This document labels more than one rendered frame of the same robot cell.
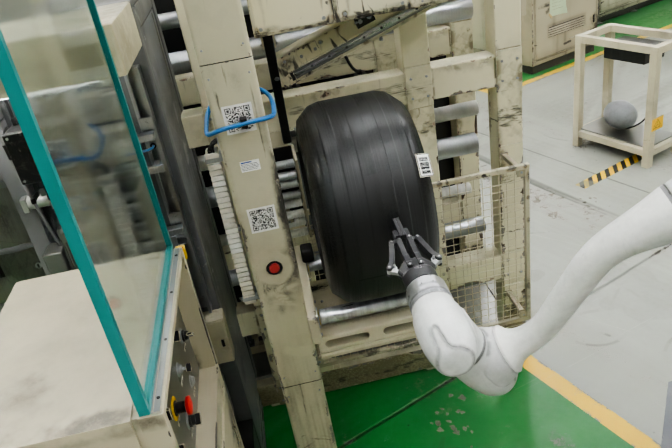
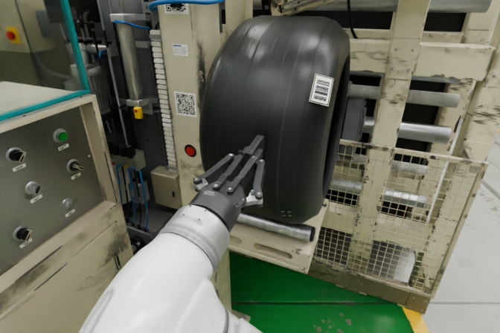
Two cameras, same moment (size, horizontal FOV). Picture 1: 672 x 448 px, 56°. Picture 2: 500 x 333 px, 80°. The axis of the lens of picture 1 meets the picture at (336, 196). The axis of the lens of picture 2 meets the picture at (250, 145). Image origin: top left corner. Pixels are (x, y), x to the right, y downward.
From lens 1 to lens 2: 1.03 m
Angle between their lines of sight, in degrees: 24
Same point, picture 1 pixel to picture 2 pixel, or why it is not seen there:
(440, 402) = (330, 314)
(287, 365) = not seen: hidden behind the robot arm
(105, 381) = not seen: outside the picture
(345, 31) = not seen: outside the picture
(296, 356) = not seen: hidden behind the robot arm
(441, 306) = (152, 265)
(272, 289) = (187, 167)
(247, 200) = (175, 82)
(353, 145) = (255, 46)
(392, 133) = (302, 45)
